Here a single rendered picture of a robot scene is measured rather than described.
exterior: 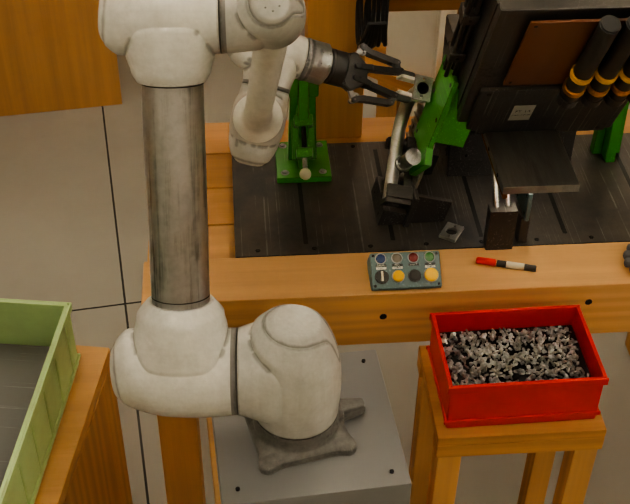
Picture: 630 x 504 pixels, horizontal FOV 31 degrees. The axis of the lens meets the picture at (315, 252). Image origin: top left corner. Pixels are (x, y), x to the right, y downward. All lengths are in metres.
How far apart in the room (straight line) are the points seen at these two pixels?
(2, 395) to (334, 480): 0.70
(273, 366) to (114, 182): 2.42
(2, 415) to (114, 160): 2.19
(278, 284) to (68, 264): 1.59
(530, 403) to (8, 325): 1.06
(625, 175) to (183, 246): 1.31
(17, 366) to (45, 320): 0.11
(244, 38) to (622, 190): 1.26
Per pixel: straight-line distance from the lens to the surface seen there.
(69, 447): 2.30
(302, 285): 2.42
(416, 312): 2.45
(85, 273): 3.87
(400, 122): 2.59
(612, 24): 2.10
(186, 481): 2.83
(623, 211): 2.72
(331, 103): 2.82
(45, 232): 4.06
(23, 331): 2.41
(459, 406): 2.25
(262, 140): 2.31
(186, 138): 1.84
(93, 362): 2.44
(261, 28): 1.76
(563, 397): 2.29
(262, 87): 2.14
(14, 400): 2.32
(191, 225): 1.87
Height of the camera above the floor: 2.52
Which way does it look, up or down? 40 degrees down
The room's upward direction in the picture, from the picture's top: 1 degrees clockwise
